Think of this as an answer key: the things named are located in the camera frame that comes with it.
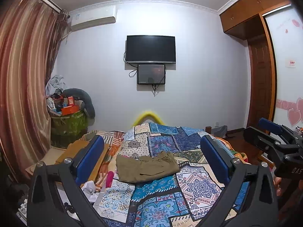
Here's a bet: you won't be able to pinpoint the white air conditioner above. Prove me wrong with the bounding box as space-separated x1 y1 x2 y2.
70 6 117 32

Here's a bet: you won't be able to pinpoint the grey bag on floor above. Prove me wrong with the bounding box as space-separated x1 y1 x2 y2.
211 125 228 138

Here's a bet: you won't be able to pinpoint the blue patchwork bed cover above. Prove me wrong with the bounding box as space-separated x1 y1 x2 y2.
92 122 249 227

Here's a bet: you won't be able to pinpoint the orange red box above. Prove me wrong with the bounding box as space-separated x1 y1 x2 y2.
61 105 80 116

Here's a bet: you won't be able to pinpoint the striped red curtain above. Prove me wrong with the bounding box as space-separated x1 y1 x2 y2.
1 0 67 179

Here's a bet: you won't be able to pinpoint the pink cloth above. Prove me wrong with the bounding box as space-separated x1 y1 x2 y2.
105 171 115 188

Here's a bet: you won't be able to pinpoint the yellow curved footboard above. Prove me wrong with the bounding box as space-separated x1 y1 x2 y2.
133 111 165 126

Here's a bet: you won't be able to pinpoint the large black wall television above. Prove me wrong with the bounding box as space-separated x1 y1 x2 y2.
125 35 176 64

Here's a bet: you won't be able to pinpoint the light grey crumpled cloth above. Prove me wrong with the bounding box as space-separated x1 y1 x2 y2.
45 75 67 96

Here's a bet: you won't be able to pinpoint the person's right hand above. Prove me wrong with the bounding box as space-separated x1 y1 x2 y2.
273 176 291 197

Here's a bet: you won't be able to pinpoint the grey neck pillow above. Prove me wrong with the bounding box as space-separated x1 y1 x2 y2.
62 88 95 119

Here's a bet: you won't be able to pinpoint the green patterned basket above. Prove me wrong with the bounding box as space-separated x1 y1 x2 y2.
51 111 88 149

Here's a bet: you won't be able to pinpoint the brown wooden wardrobe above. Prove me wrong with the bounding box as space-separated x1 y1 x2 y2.
220 0 302 129

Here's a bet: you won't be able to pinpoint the small wall monitor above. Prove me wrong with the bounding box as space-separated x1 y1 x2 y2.
137 64 166 85

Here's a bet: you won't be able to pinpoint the olive green pants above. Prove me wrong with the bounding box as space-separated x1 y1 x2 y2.
116 151 180 184

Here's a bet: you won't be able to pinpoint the orange floral blanket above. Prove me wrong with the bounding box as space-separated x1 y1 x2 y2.
80 130 249 190

